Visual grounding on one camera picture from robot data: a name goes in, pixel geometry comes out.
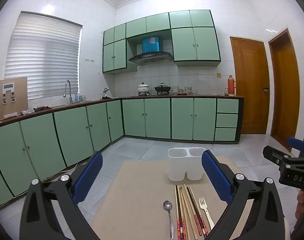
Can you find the wooden red-handled chopstick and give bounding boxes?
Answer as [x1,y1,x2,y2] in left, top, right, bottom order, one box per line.
[180,187,191,240]
[183,184,198,239]
[188,186,203,236]

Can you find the cream plastic fork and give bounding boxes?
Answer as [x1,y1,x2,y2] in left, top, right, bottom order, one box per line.
[198,197,215,230]

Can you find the white two-compartment utensil holder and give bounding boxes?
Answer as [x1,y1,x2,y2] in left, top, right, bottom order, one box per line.
[168,147,207,182]

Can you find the black wok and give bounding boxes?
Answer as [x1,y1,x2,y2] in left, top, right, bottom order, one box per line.
[154,83,172,93]

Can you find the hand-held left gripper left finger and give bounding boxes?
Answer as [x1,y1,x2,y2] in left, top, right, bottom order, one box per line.
[19,151,104,240]

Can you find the orange thermos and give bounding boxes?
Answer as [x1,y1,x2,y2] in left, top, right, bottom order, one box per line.
[227,75,237,96]

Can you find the cardboard board with clips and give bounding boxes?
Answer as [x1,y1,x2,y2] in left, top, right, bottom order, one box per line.
[0,77,29,122]

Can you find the metal spoon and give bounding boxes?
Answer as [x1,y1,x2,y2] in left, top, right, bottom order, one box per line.
[163,200,175,240]

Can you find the dark red-handled chopstick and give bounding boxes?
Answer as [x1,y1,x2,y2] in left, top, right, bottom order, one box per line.
[177,185,184,239]
[187,187,206,238]
[189,187,209,236]
[176,185,180,239]

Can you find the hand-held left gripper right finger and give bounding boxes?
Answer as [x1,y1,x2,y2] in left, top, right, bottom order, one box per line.
[201,150,285,240]

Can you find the green wall cabinets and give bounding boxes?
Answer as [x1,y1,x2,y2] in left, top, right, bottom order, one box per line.
[102,10,222,75]

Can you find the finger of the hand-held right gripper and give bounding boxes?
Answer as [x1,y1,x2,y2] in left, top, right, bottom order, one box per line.
[287,137,304,153]
[263,145,293,167]

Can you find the gas stove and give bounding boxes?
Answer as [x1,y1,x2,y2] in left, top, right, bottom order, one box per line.
[137,91,172,96]

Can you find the white window blinds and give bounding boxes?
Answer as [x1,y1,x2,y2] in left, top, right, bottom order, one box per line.
[4,11,83,101]

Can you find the green base cabinets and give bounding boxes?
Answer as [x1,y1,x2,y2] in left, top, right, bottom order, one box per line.
[0,96,245,209]

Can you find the brown wooden door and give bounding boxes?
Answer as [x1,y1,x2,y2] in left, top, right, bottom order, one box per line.
[229,36,271,135]
[268,28,301,153]

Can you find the metal kitchen faucet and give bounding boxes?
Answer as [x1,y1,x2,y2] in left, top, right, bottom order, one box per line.
[62,80,73,104]

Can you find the white cooking pot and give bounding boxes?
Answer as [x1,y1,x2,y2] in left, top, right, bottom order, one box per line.
[137,82,151,94]

